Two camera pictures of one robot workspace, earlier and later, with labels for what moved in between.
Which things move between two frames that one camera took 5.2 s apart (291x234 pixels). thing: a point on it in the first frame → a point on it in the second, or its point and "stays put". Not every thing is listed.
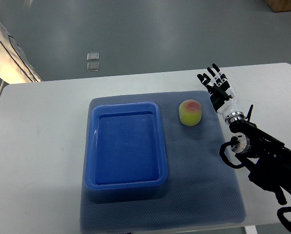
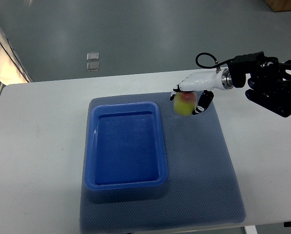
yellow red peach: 190,112 → 185,103
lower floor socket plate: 93,66 stays put
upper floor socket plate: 93,56 stays put
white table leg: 251,229 stays put
